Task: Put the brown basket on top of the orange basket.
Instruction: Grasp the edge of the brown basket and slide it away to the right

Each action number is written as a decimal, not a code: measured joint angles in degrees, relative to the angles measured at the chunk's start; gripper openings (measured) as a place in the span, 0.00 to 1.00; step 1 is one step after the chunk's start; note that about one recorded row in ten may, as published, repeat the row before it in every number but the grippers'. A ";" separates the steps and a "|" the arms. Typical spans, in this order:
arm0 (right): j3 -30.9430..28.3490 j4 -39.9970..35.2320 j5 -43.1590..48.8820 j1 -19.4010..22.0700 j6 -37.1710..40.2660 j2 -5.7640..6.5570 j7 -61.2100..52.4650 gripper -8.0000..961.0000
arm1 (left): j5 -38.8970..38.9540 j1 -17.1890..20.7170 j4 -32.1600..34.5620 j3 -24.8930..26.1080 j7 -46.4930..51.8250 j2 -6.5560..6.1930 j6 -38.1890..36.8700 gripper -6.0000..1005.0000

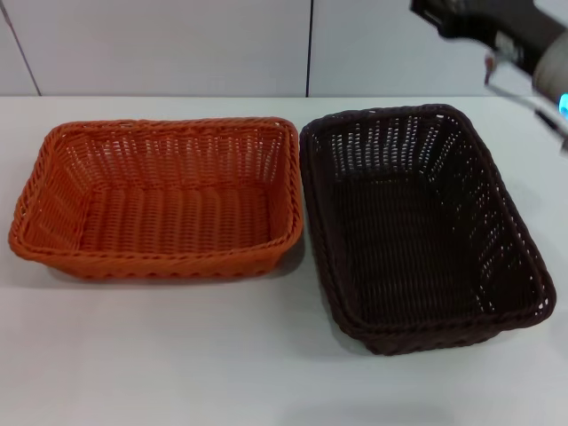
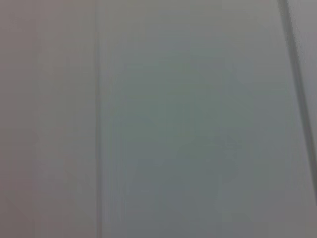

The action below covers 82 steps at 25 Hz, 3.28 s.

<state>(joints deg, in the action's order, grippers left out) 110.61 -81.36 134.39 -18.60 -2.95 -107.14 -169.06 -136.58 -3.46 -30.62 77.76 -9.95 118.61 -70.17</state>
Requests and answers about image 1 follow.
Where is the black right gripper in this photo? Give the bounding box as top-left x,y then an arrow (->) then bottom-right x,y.
410,0 -> 561,75

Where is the dark brown woven plastic basket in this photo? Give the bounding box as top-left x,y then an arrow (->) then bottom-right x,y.
299,103 -> 557,356

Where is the orange woven plastic basket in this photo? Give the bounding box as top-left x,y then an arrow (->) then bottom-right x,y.
7,115 -> 305,281

